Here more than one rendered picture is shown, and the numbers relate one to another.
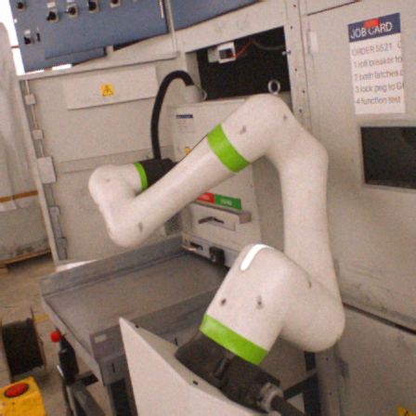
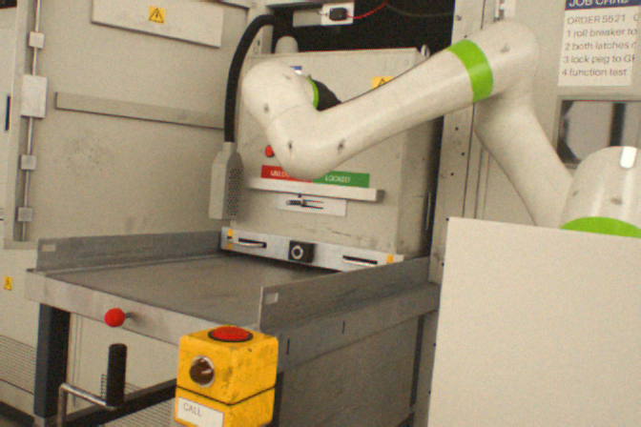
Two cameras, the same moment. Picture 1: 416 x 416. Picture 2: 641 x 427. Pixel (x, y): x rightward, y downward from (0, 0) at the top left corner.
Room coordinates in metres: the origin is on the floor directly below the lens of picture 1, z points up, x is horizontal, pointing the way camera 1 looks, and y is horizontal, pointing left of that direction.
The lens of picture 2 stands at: (0.38, 0.70, 1.08)
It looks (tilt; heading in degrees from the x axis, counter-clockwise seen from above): 3 degrees down; 329
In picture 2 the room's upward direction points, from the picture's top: 5 degrees clockwise
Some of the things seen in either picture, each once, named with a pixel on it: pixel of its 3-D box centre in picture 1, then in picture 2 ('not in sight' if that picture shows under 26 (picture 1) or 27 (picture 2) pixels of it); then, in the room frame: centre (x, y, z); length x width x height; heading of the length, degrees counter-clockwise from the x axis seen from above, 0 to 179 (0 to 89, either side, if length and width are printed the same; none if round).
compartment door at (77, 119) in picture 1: (117, 161); (140, 114); (2.03, 0.34, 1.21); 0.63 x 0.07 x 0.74; 93
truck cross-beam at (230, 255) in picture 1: (226, 253); (308, 251); (1.67, -0.02, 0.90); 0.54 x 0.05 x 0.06; 29
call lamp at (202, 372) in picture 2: not in sight; (198, 372); (0.95, 0.49, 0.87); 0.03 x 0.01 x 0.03; 29
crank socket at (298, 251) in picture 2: (215, 255); (299, 252); (1.65, 0.01, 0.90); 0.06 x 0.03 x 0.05; 29
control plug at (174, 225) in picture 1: (168, 208); (227, 185); (1.81, 0.15, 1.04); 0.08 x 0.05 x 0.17; 119
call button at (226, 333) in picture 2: (17, 391); (230, 337); (0.97, 0.45, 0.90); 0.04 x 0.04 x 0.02
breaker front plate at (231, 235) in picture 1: (210, 179); (314, 150); (1.66, -0.01, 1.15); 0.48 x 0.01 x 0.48; 29
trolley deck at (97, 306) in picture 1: (171, 294); (252, 291); (1.56, 0.17, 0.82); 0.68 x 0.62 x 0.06; 119
